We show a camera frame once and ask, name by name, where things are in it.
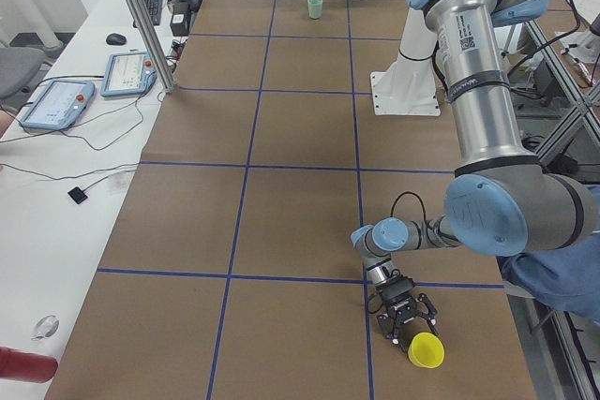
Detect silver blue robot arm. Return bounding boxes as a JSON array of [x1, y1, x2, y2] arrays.
[[351, 0, 598, 350]]

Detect grey office chair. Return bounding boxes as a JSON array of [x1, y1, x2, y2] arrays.
[[1, 40, 65, 100]]

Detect small black square pad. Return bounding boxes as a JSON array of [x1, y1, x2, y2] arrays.
[[67, 186, 88, 204]]

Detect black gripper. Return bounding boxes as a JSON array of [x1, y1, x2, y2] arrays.
[[375, 277, 438, 354]]

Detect green plastic cup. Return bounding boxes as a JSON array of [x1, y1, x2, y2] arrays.
[[307, 0, 323, 20]]

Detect black box with label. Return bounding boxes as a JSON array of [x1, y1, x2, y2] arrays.
[[170, 1, 191, 37]]

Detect black computer mouse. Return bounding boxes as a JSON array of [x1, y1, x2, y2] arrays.
[[105, 33, 128, 46]]

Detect person in blue hoodie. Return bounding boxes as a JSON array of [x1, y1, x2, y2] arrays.
[[496, 184, 600, 326]]

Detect near blue teach pendant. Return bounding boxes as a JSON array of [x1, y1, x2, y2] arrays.
[[20, 80, 96, 131]]

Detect yellow plastic cup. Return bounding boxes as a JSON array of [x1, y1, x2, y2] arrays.
[[407, 332, 445, 369]]

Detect blue teach pendant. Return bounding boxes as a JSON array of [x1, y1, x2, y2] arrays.
[[100, 52, 157, 97], [20, 80, 96, 131]]

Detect black keyboard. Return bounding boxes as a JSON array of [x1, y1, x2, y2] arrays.
[[143, 0, 163, 25]]

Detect red cylinder bottle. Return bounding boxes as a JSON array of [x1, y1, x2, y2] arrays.
[[1, 347, 58, 383]]

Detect far blue teach pendant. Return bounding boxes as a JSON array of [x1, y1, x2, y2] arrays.
[[100, 52, 157, 97]]

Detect aluminium frame post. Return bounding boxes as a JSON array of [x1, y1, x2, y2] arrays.
[[126, 0, 175, 94]]

